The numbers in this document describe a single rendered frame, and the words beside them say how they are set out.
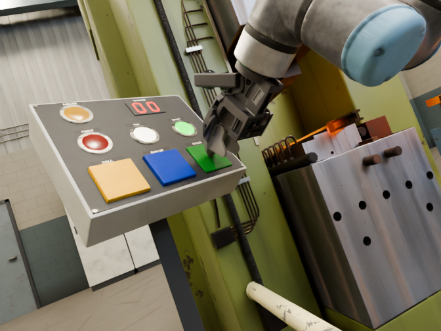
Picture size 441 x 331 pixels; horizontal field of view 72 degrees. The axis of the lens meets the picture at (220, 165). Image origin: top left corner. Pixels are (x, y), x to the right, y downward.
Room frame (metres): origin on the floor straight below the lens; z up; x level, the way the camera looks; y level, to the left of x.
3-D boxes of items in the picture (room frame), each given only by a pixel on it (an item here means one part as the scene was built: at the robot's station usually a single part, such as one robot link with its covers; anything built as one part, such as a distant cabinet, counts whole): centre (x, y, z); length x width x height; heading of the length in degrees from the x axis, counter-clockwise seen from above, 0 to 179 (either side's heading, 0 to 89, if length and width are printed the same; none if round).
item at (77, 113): (0.56, 0.22, 1.16); 0.05 x 0.03 x 0.04; 107
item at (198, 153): (0.63, 0.02, 1.00); 0.07 x 0.05 x 0.07; 132
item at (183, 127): (0.67, 0.05, 1.09); 0.05 x 0.03 x 0.04; 107
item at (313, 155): (1.01, -0.18, 0.93); 0.40 x 0.03 x 0.03; 17
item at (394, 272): (1.13, -0.33, 0.69); 0.56 x 0.38 x 0.45; 17
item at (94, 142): (0.53, 0.20, 1.09); 0.05 x 0.03 x 0.04; 107
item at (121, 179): (0.50, 0.17, 1.01); 0.07 x 0.05 x 0.07; 132
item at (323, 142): (1.10, -0.28, 0.96); 0.42 x 0.20 x 0.09; 17
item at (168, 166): (0.56, 0.09, 1.01); 0.07 x 0.05 x 0.07; 132
